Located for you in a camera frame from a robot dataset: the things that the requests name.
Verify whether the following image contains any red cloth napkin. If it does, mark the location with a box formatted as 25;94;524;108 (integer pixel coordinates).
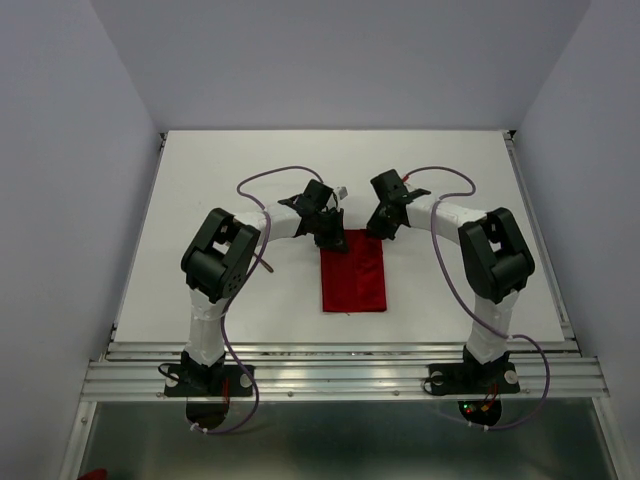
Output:
320;229;387;314

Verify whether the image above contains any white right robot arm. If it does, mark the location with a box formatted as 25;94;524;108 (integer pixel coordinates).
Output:
366;166;535;390

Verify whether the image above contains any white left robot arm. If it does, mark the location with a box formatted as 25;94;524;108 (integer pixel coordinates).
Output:
180;180;348;394

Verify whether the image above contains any dark wooden spoon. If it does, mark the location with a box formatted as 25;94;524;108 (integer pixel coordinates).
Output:
254;254;274;273

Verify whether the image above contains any red object bottom left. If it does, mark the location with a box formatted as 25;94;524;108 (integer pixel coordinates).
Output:
77;468;108;480

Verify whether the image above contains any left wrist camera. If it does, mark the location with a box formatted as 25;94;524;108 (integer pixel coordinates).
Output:
334;186;348;200

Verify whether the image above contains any aluminium right side rail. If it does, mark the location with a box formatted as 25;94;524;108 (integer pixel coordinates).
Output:
501;130;582;354

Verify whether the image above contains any aluminium rail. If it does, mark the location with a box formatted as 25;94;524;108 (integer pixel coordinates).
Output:
95;130;167;359
501;130;582;354

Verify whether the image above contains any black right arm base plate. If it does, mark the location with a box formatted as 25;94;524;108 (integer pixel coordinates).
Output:
422;362;520;396

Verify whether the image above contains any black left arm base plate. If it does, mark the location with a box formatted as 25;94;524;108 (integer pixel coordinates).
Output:
157;363;254;399

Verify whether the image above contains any aluminium left side rail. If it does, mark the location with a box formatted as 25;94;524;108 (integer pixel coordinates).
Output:
95;130;167;359

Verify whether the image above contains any aluminium front rail frame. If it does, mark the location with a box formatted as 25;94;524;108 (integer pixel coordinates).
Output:
81;339;609;402

